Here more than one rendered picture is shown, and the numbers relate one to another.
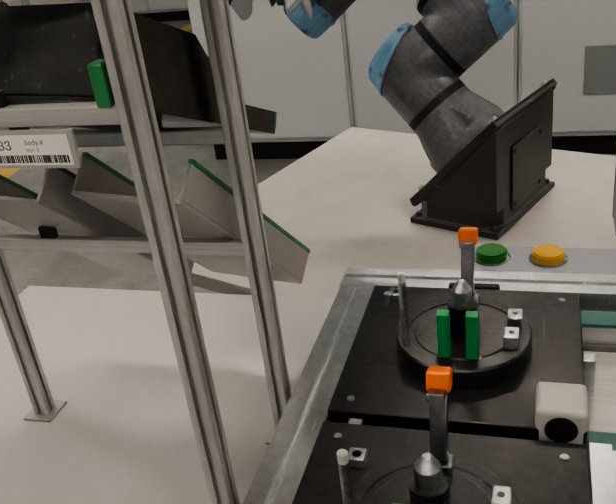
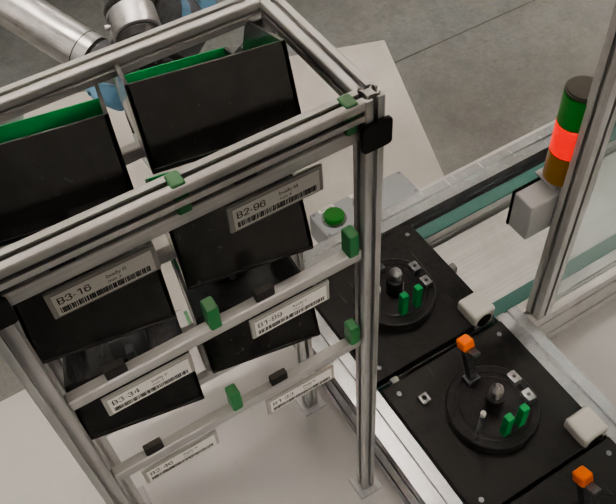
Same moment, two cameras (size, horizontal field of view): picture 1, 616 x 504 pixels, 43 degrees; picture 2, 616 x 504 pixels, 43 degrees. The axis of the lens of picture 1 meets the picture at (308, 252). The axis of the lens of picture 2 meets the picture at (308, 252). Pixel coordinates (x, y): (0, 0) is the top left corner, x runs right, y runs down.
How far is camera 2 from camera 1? 0.82 m
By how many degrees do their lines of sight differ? 42
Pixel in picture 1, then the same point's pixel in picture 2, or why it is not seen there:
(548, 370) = (446, 287)
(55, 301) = (2, 424)
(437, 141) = not seen: hidden behind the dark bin
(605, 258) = (393, 186)
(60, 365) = not seen: hidden behind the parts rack
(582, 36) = not seen: outside the picture
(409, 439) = (431, 371)
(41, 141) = (314, 379)
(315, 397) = (350, 378)
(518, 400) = (451, 314)
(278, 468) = (387, 431)
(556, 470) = (502, 343)
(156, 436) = (237, 460)
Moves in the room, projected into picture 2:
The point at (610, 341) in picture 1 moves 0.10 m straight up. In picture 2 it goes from (431, 240) to (435, 205)
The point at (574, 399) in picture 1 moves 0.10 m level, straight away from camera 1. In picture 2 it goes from (483, 302) to (448, 261)
